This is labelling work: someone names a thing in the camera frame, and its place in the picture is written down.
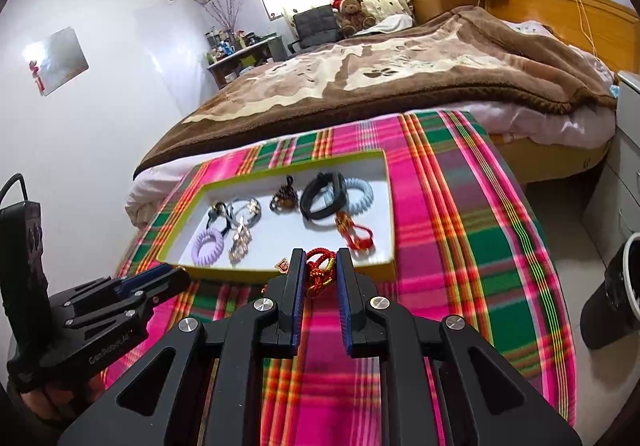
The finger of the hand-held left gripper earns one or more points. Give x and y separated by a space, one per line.
142 276
170 282

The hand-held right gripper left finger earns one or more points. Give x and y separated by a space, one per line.
299 286

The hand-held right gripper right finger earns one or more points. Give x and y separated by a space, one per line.
342 296

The white tray with green rim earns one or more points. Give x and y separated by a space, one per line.
280 238

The person's left hand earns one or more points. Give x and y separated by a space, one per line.
60 396

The gold hair clip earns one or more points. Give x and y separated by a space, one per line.
240 246

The black wristband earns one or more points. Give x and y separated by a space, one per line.
307 206

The pink green plaid cloth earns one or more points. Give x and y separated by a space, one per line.
450 226

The brown beige blanket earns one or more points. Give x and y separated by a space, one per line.
350 76

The cluttered desk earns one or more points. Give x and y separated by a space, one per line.
250 59

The group of bottles on desk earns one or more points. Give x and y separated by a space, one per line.
227 41

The dark grey chair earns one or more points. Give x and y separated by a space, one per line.
312 26

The black trash bin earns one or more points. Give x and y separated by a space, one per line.
610 306

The pale pink bed sheet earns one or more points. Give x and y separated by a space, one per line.
550 126

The brown teddy bear red hat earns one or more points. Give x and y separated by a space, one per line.
352 16

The white pillow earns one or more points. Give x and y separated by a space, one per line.
395 22

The dried branches in vase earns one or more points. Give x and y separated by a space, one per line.
227 6

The grey nightstand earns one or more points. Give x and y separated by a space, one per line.
620 151

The wall mirror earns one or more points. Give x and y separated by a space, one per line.
57 59

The wooden bed frame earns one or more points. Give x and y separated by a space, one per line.
550 1

